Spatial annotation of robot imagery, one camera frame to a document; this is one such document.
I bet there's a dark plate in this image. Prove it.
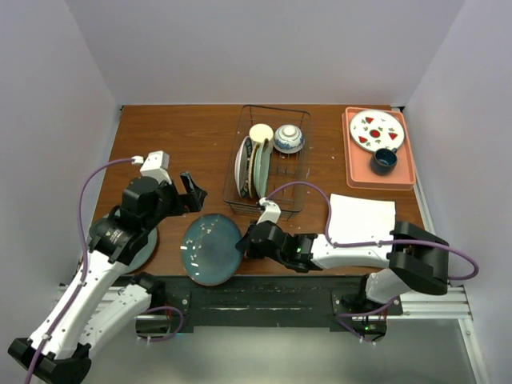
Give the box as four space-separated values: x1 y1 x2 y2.
180 214 242 286

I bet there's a white plate teal lettered rim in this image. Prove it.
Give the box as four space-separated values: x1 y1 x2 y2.
234 136 253 198

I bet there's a yellow woven bamboo plate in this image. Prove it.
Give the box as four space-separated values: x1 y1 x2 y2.
246 142 261 198

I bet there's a green plate with flower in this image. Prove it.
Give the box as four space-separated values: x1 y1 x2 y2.
253 138 270 198

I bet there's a cream ceramic mug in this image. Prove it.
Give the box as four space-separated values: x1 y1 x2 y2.
249 123 274 147

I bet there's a blue floral white bowl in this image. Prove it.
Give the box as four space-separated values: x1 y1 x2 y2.
273 124 305 154

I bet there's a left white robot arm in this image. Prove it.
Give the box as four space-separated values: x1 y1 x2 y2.
8 172 207 383

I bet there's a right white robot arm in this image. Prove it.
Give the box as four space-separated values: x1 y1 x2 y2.
235 221 449 314

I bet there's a grey-green round plate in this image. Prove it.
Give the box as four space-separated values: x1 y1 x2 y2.
86 214 158 274

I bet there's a salmon pink tray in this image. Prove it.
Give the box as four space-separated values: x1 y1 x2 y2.
342 106 416 190

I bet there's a dark blue cup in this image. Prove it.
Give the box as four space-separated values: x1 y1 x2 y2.
370 148 398 176

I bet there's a watermelon pattern white plate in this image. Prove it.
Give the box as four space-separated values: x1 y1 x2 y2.
349 110 406 153

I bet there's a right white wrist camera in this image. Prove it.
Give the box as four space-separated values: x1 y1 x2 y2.
257 198 281 224

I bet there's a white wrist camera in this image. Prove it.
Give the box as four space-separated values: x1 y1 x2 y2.
131 150 172 184
257 198 281 224

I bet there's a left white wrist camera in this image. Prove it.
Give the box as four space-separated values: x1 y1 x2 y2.
131 150 172 184

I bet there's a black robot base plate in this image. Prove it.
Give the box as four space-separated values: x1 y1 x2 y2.
135 275 403 340

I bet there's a black wire dish rack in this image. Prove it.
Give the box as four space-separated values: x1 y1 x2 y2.
222 104 312 217

